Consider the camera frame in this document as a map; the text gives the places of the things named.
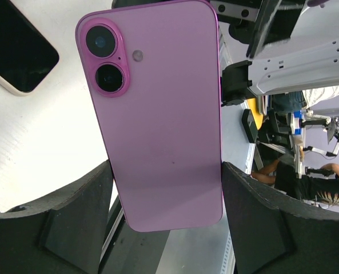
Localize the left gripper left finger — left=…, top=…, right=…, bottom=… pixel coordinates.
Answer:
left=0, top=161, right=113, bottom=273

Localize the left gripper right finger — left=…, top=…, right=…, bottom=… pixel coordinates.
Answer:
left=222, top=162, right=339, bottom=273

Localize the phone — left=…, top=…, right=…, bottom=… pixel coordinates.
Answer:
left=0, top=1, right=59, bottom=96

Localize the purple smartphone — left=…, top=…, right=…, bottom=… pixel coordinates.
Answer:
left=75, top=1, right=222, bottom=232

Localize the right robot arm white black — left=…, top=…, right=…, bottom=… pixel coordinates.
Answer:
left=212, top=1, right=339, bottom=106

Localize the person in black shirt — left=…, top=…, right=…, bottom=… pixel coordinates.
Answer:
left=251, top=159, right=339, bottom=206

